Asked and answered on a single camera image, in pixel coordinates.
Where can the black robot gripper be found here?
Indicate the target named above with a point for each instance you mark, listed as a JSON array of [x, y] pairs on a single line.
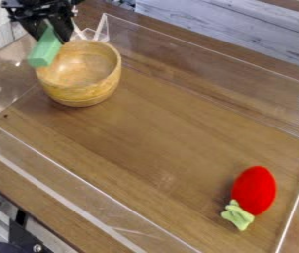
[[32, 12]]

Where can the green rectangular block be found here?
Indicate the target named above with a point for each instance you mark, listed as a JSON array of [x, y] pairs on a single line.
[[45, 49]]

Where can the brown wooden bowl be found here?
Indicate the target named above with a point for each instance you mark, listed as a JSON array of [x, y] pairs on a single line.
[[84, 74]]

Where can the red plush strawberry toy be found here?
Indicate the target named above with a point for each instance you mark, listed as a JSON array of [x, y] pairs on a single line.
[[253, 195]]

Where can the clear acrylic corner bracket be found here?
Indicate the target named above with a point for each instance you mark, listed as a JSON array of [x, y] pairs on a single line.
[[99, 34]]

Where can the clear acrylic tray wall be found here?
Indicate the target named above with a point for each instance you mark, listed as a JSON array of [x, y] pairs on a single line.
[[131, 176]]

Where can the black clamp with cable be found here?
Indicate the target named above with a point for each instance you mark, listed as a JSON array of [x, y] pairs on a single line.
[[19, 240]]

